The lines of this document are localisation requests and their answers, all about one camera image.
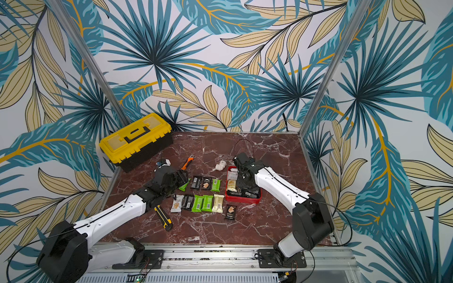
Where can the black cookie packet barcode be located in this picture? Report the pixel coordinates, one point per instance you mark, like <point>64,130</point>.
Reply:
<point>196,182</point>

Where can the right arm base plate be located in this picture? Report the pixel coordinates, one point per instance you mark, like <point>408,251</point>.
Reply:
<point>281,259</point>

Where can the yellow black utility knife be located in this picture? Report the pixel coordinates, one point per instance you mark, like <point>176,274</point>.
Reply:
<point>164,218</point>

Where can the green cookie packet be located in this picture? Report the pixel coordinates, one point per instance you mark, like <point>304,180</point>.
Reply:
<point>207,203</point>
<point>215,186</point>
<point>183,187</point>
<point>197,203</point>

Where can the red storage box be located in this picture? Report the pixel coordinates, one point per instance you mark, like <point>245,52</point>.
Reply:
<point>243,196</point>

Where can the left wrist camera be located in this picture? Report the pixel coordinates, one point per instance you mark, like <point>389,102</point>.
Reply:
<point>163,162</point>

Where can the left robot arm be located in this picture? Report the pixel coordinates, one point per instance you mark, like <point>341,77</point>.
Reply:
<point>70,252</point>

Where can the white plastic pipe elbow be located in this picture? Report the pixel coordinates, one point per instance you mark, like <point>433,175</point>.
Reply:
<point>221,165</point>

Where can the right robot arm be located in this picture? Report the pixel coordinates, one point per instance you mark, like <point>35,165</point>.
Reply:
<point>311,218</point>

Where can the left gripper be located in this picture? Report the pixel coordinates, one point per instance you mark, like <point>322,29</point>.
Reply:
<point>181,177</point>

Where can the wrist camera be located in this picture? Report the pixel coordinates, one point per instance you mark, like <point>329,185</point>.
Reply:
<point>163,162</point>
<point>242,161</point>

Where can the cream cookie packet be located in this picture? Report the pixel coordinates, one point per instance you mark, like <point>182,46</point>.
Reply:
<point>218,203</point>
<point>231,185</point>

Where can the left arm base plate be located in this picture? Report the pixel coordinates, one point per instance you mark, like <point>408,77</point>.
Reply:
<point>151,259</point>

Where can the black drycake cookie packet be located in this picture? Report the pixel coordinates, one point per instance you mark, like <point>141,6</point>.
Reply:
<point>206,183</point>

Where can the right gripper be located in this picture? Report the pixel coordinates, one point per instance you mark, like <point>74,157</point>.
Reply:
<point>244,182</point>

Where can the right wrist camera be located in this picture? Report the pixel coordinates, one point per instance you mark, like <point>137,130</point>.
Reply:
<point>242,161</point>

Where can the aluminium front rail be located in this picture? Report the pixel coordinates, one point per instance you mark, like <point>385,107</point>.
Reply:
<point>233,264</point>

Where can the white drycake cookie packet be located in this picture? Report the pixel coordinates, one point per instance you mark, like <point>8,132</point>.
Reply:
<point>177,204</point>

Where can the yellow black toolbox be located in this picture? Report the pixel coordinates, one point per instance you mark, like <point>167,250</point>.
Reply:
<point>138,142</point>

